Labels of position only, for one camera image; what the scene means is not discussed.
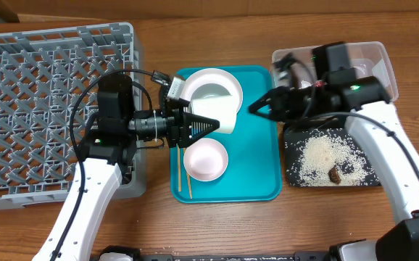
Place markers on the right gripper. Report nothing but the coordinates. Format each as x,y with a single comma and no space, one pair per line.
274,99

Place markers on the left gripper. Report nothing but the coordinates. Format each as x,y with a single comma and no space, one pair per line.
177,127

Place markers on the white paper cup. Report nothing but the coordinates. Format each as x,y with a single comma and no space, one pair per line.
221,108

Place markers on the pink bowl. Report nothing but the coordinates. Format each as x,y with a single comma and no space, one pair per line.
206,160

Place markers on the white rice grains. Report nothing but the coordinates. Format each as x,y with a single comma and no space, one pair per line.
322,159

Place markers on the brown food scrap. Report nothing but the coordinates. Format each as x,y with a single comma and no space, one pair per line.
333,175

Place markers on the grey bowl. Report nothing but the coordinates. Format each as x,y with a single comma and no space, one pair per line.
209,90

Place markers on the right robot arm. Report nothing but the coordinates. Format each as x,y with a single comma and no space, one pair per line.
377,130

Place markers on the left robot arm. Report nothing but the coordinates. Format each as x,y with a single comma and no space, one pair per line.
107,149

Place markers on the grey dishwasher rack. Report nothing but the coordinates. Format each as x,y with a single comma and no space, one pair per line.
46,99

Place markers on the clear plastic bin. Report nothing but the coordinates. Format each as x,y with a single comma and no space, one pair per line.
347,75

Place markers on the white round plate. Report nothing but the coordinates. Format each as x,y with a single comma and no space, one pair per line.
213,75

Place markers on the teal plastic tray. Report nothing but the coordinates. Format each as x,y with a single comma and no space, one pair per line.
254,165

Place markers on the black plastic tray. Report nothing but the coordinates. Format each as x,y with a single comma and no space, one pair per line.
293,163

